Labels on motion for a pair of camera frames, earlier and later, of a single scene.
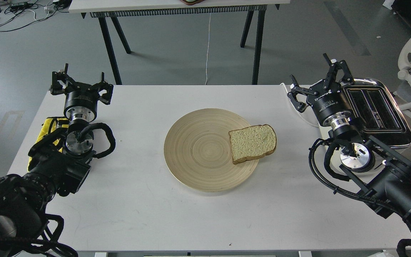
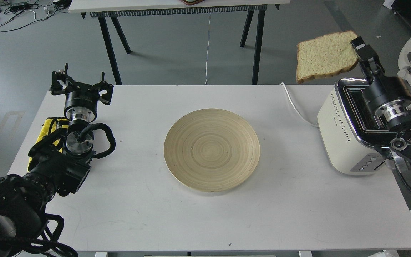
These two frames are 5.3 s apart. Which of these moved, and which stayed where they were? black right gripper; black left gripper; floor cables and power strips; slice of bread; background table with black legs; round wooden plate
Moved: slice of bread; black right gripper
Stayed: round wooden plate; background table with black legs; floor cables and power strips; black left gripper
